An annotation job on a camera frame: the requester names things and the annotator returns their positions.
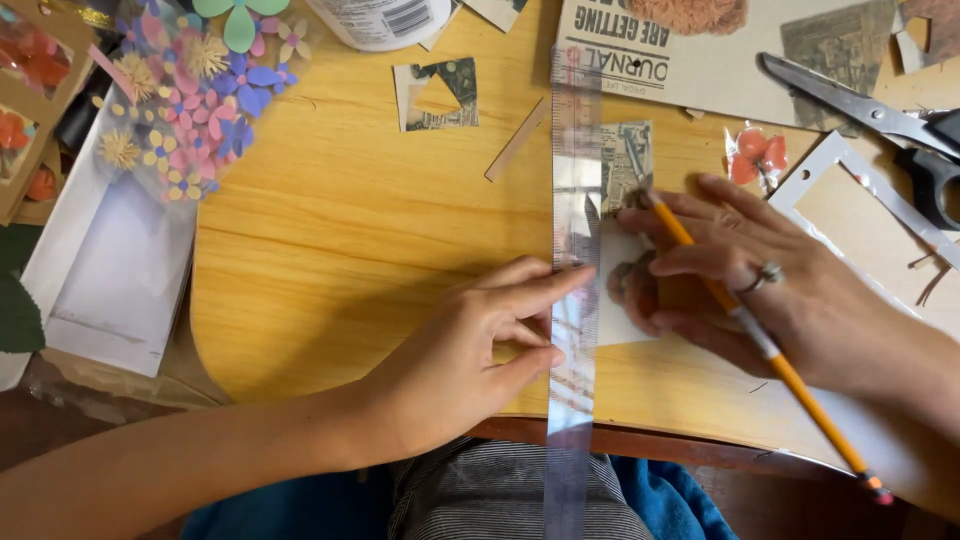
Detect grey striped garment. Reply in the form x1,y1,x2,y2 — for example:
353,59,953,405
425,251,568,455
385,437,655,540

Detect printed paper clipping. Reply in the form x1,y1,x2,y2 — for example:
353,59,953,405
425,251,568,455
596,120,660,348

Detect printed magazine page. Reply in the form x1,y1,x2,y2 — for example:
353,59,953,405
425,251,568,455
552,0,905,130

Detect clear plastic ruler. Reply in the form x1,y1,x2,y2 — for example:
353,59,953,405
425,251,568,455
543,45,606,540

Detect white flat box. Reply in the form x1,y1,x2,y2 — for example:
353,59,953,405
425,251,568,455
21,88,199,378

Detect bag of pastel paper flowers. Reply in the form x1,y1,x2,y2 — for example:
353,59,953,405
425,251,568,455
88,0,325,205

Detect white cardboard frame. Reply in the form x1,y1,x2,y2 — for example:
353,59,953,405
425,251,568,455
768,131,960,340

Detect brown cut paper scraps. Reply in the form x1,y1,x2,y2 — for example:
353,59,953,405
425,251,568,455
891,0,960,76

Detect small printed paper scrap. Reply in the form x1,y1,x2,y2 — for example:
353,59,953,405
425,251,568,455
459,0,531,35

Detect blue cloth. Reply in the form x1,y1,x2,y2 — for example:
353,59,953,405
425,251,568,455
178,453,741,540

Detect paper scrap with triangular hole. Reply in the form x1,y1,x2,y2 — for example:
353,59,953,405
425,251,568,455
393,57,481,134

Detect black-handled scissors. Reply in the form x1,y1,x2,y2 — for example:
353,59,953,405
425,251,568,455
757,51,960,231

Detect white glue bottle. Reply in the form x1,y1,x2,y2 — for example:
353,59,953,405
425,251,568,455
306,0,456,54

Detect person's left hand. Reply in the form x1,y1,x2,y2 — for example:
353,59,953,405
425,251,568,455
360,255,598,461

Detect person's right hand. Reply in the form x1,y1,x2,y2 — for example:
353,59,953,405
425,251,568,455
615,173,920,395

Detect yellow pencil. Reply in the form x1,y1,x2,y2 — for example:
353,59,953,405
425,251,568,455
639,187,895,507

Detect brown cardboard strip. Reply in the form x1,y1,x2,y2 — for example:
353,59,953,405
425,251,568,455
483,96,554,184

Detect silver finger ring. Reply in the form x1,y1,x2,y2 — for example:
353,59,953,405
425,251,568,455
735,261,786,296

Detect green paper leaf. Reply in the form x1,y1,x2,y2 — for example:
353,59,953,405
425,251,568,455
0,223,48,355

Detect cardboard pack of orange flowers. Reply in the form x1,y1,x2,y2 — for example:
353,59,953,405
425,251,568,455
0,0,97,228

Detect small packet of orange flowers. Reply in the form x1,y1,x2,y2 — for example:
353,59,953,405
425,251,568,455
723,123,789,198

